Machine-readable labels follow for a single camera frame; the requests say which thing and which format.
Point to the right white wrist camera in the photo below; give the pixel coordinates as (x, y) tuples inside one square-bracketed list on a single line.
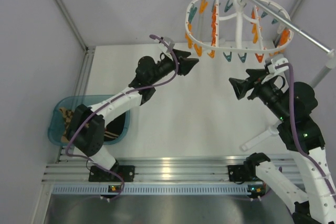
[(276, 64)]

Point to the brown checkered sock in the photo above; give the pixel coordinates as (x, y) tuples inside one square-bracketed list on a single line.
[(67, 115)]

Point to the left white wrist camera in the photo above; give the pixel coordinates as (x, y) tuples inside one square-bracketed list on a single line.
[(166, 45)]

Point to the orange clothes peg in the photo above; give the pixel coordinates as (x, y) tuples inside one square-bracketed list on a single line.
[(198, 49), (211, 53), (259, 57)]

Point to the aluminium rail frame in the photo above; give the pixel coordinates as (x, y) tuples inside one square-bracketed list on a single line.
[(189, 131)]

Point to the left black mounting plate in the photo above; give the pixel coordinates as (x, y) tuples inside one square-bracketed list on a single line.
[(126, 172)]

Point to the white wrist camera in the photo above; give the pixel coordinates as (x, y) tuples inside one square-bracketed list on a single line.
[(166, 45), (276, 64)]

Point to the black striped sock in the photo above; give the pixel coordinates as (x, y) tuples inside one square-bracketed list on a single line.
[(114, 129)]

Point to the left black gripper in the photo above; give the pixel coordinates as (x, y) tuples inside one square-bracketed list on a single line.
[(185, 64)]

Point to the silver hanging rail rod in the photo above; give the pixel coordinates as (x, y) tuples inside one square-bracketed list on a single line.
[(296, 29)]

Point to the white rack base foot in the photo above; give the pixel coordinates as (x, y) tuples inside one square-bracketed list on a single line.
[(270, 131)]

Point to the white round clip hanger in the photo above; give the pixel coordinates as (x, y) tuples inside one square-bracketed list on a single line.
[(234, 26)]

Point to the teal plastic basket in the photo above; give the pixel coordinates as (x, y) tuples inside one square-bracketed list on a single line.
[(56, 127)]

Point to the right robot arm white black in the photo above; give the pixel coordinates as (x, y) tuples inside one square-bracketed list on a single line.
[(304, 141)]

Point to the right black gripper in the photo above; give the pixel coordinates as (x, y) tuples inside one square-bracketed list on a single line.
[(257, 77)]

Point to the perforated grey cable duct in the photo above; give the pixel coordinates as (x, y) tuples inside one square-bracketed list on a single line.
[(162, 189)]

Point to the black mounting plate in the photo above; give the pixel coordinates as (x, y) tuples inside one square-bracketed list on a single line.
[(126, 172), (238, 174)]

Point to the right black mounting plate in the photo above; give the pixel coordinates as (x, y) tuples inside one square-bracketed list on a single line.
[(238, 174)]

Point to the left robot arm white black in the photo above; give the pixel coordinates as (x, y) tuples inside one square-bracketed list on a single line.
[(88, 124)]

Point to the teal clothes peg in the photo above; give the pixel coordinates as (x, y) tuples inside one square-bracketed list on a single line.
[(228, 56), (242, 57)]

